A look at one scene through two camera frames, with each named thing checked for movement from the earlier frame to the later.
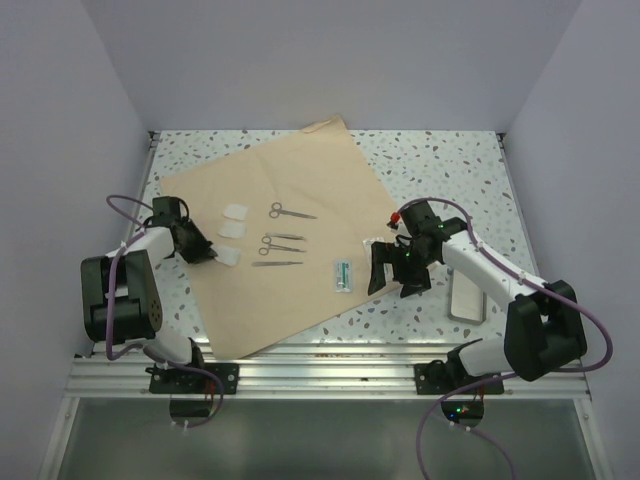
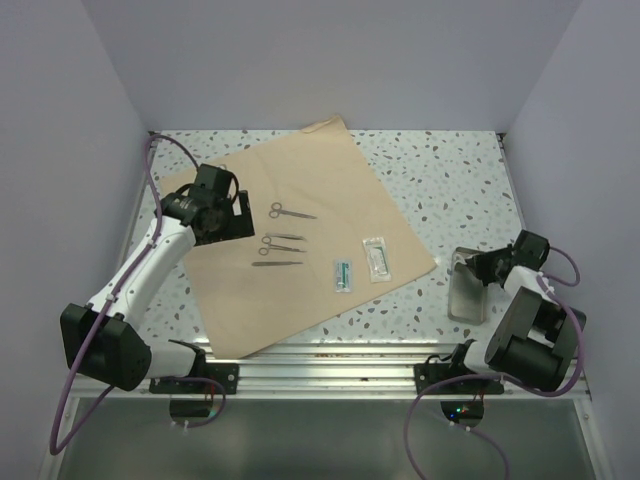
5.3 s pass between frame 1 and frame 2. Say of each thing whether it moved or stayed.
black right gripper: moved
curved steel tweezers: stayed
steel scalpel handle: stayed
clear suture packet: stayed
